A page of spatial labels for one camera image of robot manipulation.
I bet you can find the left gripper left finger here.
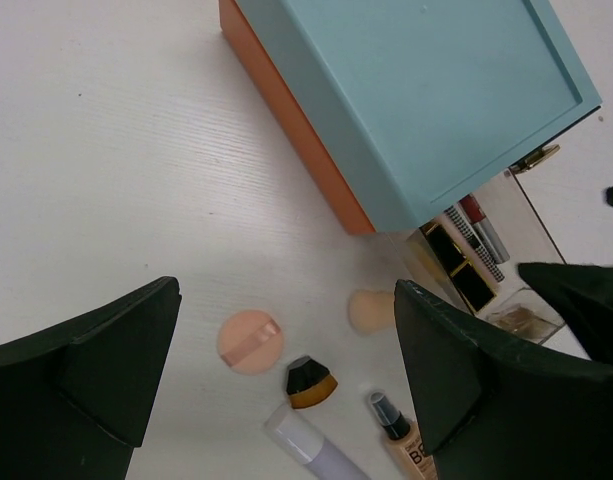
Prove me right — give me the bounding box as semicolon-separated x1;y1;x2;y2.
0;276;181;479

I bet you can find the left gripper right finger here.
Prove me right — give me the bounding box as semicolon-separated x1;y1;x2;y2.
394;280;613;479

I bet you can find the black gold lipstick case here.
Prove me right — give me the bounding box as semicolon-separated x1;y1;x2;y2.
421;221;498;315

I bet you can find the red lip gloss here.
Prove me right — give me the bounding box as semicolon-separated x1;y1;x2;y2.
459;194;510;265

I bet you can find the clear drawer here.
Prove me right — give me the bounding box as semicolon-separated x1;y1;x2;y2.
389;171;564;344

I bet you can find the black silver eyeliner pen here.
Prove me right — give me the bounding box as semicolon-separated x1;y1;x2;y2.
444;206;505;283

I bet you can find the teal orange drawer organizer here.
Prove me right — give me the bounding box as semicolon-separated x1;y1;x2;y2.
219;0;601;235

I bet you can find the beige makeup sponge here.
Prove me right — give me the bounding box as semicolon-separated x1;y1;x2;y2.
347;290;395;336

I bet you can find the foundation bottle black cap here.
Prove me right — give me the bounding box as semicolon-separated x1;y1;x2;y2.
368;390;438;480

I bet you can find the small black kabuki brush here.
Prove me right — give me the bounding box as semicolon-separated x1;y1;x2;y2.
285;355;338;410

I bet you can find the round peach powder puff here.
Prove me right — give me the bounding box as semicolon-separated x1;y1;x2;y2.
217;310;284;375

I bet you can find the white lavender bottle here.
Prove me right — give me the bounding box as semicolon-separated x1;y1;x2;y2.
264;404;370;480

